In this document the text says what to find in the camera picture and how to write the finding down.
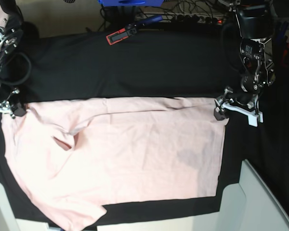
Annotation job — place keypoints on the metal black gripper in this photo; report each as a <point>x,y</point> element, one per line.
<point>8,103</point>

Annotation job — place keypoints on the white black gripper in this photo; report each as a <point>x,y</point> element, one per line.
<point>238,101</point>

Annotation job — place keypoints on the pink T-shirt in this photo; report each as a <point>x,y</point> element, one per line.
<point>72,158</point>

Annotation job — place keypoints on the red object at right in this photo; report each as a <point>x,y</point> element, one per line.
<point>286,55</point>

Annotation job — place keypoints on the white power strip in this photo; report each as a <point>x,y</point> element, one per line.
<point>171,17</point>

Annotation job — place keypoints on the orange black clamp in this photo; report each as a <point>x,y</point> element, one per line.
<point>131,29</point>

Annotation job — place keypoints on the blue box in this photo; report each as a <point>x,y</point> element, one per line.
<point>109,3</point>

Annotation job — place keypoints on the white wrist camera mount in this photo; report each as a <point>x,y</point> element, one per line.
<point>254,118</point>

